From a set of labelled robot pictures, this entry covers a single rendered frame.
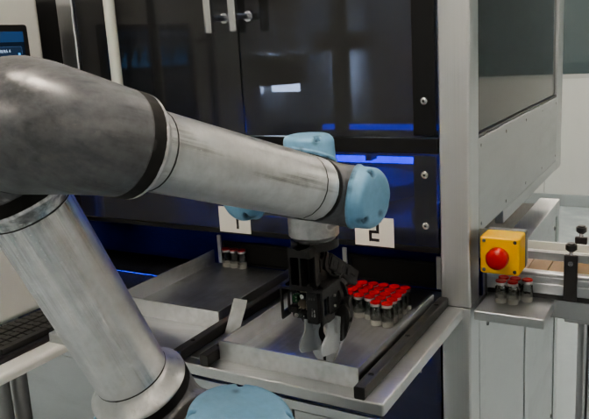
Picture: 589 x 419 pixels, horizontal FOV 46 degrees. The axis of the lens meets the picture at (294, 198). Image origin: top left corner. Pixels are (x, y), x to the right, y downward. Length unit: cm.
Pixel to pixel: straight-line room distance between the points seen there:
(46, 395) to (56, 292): 153
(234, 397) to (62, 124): 38
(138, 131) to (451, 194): 86
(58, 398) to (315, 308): 133
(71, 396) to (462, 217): 129
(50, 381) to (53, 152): 169
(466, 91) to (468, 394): 59
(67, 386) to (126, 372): 138
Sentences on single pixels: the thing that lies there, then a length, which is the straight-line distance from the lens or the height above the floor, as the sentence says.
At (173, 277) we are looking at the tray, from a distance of 163.
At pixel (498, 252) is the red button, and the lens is 131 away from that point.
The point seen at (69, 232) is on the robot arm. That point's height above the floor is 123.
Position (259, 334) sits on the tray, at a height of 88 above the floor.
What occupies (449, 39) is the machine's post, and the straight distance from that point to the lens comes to 131.
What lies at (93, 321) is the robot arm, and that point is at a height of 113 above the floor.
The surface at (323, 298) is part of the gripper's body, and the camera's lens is 100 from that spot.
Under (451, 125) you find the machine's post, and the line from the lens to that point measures 132.
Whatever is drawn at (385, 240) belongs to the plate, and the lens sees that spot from 141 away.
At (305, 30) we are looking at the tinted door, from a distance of 144.
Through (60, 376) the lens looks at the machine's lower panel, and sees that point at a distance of 218.
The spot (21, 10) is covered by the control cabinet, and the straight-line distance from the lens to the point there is 179.
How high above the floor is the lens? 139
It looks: 12 degrees down
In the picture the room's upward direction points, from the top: 3 degrees counter-clockwise
